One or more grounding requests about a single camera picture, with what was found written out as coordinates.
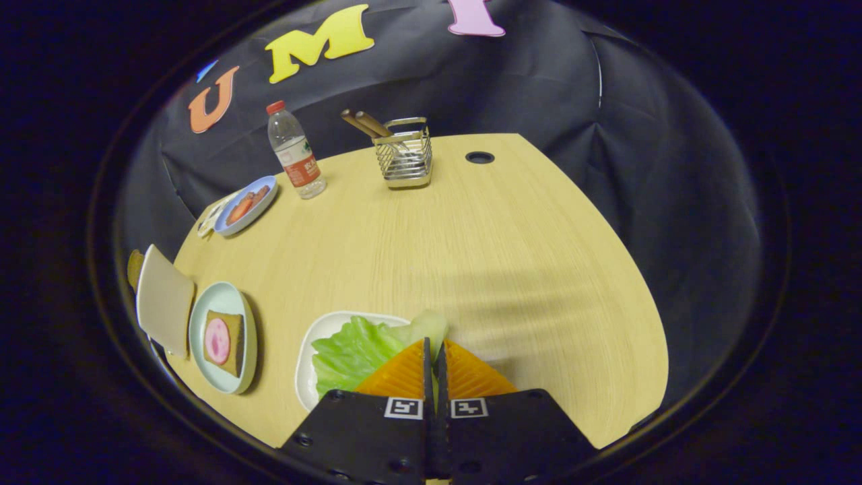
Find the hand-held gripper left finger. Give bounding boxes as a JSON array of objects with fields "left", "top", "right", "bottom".
[{"left": 278, "top": 337, "right": 440, "bottom": 485}]

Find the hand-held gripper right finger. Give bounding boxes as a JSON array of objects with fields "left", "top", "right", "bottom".
[{"left": 436, "top": 338, "right": 600, "bottom": 485}]

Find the green lettuce leaf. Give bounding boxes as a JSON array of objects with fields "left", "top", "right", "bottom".
[{"left": 311, "top": 310, "right": 450, "bottom": 398}]

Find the white leaf-shaped dish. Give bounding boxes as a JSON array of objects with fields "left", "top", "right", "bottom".
[{"left": 295, "top": 311, "right": 411, "bottom": 413}]

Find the brown bread slice with ham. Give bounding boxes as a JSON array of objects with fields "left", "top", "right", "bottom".
[{"left": 203, "top": 310, "right": 245, "bottom": 378}]

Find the pink ham slice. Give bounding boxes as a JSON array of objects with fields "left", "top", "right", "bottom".
[{"left": 204, "top": 318, "right": 231, "bottom": 365}]

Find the pale green round plate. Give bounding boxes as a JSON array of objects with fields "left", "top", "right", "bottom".
[{"left": 189, "top": 282, "right": 258, "bottom": 395}]

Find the white toaster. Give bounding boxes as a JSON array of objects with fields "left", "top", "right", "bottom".
[{"left": 137, "top": 245, "right": 196, "bottom": 359}]

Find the blue round plate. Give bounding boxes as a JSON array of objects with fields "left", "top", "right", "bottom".
[{"left": 214, "top": 176, "right": 278, "bottom": 236}]

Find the white divided seasoning tray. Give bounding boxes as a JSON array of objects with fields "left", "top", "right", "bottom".
[{"left": 197, "top": 192, "right": 240, "bottom": 238}]

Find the clear water bottle red cap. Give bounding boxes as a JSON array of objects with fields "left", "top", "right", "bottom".
[{"left": 266, "top": 100, "right": 327, "bottom": 200}]

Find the metal wire utensil holder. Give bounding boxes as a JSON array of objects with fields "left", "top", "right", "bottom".
[{"left": 372, "top": 117, "right": 433, "bottom": 190}]

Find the wooden-handled utensil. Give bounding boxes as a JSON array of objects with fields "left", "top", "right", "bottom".
[
  {"left": 356, "top": 111, "right": 393, "bottom": 138},
  {"left": 340, "top": 110, "right": 379, "bottom": 139}
]

